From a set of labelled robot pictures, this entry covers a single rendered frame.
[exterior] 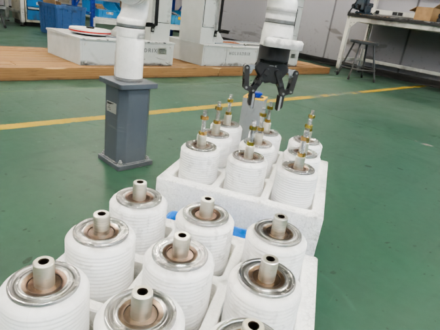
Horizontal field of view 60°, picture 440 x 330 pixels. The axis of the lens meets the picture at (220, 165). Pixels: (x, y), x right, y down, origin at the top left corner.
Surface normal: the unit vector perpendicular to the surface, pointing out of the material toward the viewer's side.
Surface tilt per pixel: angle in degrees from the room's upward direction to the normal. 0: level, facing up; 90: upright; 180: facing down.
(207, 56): 90
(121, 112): 88
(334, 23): 90
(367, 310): 0
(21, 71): 90
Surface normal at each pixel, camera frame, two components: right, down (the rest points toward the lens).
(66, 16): 0.74, 0.37
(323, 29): -0.71, 0.18
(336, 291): 0.13, -0.92
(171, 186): -0.28, 0.32
